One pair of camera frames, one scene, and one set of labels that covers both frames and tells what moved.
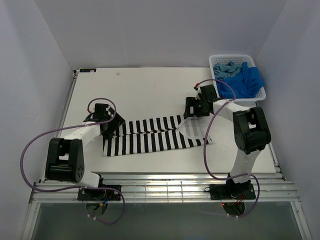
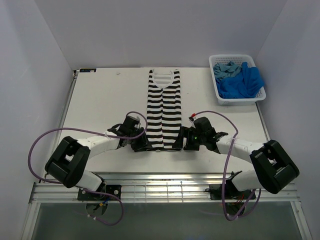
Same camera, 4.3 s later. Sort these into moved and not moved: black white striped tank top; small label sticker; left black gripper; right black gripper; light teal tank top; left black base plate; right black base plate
Moved: right black gripper; left black gripper; black white striped tank top
Not moved: right black base plate; small label sticker; left black base plate; light teal tank top
